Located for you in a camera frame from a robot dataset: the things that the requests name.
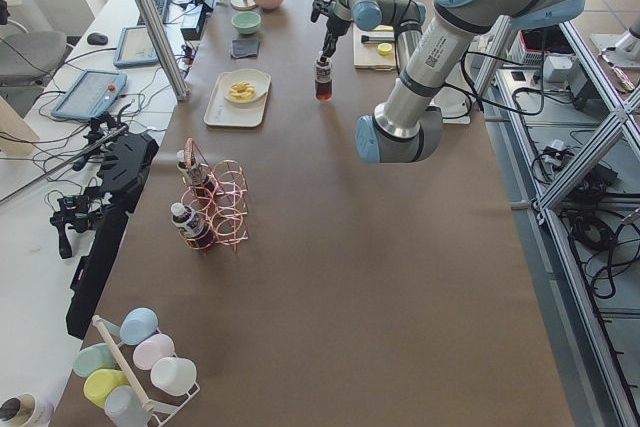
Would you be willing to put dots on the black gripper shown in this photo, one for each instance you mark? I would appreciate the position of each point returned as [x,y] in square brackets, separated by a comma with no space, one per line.
[332,27]

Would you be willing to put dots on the tea bottle rack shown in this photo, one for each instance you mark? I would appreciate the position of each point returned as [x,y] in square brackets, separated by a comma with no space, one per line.
[323,79]

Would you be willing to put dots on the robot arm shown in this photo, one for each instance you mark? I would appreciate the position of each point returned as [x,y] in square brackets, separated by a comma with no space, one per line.
[406,127]

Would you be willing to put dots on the cream serving tray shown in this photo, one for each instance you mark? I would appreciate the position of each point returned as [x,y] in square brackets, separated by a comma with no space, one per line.
[222,113]

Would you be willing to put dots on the tea bottle lower middle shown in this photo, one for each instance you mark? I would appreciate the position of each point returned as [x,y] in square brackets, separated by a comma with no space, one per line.
[193,174]

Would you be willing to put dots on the tea bottle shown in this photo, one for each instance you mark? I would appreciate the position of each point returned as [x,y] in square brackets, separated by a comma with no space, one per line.
[192,226]
[193,174]

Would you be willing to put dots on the tea bottle lower outer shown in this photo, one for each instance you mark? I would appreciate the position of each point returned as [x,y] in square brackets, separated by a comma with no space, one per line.
[192,226]

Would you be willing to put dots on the steel muddler cylinder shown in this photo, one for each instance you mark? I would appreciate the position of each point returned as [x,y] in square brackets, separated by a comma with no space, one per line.
[371,38]

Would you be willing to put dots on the wooden cutting board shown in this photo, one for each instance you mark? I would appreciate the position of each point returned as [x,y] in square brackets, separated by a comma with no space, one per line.
[365,56]

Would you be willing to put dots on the half lemon slice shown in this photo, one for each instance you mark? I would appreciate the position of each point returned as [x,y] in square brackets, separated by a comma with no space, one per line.
[385,49]

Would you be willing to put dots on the grey folded cloth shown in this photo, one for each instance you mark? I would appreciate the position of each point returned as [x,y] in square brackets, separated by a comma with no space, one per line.
[245,48]

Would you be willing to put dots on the green bowl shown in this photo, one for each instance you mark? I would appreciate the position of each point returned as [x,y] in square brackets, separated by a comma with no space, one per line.
[246,22]

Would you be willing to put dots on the white round plate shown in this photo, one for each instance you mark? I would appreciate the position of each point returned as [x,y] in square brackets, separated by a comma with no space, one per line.
[258,78]

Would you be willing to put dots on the blue teach pendant far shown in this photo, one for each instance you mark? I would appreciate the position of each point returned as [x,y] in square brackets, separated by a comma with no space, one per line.
[135,48]

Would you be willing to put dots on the blue teach pendant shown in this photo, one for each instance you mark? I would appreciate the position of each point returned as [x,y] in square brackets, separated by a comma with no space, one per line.
[92,94]
[135,48]

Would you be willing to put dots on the blue teach pendant near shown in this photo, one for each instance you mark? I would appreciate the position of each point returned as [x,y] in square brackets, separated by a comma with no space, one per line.
[92,94]

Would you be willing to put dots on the black computer mouse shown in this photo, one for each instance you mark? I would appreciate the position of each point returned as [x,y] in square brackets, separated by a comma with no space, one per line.
[98,39]

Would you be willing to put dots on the handheld gripper tool black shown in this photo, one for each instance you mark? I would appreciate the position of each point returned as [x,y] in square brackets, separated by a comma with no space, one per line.
[103,128]

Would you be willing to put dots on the handheld gripper tool green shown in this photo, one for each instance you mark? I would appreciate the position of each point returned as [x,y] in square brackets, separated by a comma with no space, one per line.
[78,213]

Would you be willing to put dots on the grey office chair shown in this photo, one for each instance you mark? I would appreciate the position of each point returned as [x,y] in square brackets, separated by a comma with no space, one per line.
[29,58]

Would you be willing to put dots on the blue cup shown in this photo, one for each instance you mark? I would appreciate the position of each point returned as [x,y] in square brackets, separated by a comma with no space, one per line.
[138,325]

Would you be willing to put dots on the pink cup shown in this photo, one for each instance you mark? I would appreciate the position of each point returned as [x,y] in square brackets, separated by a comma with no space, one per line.
[151,350]

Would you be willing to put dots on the white cup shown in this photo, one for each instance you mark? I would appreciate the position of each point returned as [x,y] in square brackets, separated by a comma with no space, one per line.
[174,375]

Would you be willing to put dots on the green cup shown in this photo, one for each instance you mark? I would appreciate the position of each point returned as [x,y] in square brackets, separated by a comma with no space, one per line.
[92,358]

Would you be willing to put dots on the yellow cup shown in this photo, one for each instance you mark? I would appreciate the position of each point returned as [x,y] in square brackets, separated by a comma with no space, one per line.
[100,383]

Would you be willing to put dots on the grey cup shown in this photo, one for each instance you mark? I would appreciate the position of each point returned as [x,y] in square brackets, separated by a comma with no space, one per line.
[124,409]

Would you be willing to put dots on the tape roll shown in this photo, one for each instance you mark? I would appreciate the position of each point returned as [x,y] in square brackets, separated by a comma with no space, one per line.
[26,410]

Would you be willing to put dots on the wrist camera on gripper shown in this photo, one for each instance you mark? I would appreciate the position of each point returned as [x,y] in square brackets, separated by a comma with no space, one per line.
[321,8]

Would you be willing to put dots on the braided ring bread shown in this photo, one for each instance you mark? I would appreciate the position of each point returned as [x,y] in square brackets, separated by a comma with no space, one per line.
[241,92]

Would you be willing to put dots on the aluminium frame post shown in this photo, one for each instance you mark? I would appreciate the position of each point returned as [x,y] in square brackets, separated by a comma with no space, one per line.
[160,42]

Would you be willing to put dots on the copper wire bottle rack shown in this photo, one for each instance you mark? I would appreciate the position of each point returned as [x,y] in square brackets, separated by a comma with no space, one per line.
[225,208]

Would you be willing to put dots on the wooden rack handle rod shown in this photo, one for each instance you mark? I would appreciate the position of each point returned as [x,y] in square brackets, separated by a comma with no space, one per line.
[101,326]

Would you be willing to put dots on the white wire cup rack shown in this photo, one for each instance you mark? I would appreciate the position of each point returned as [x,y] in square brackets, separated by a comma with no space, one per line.
[166,407]

